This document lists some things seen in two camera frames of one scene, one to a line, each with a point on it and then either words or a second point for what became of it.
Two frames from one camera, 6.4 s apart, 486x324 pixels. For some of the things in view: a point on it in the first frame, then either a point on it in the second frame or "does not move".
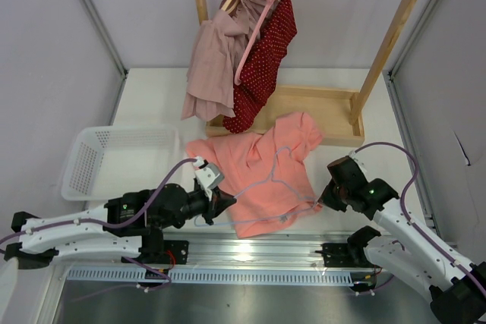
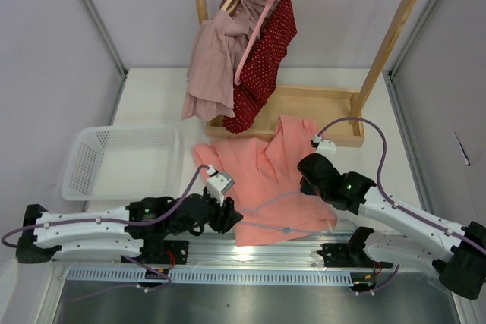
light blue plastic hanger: x=259 y=185 to x=294 y=212
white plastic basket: x=108 y=161 does not move
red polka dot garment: x=263 y=73 does not move
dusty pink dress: x=220 y=45 does not move
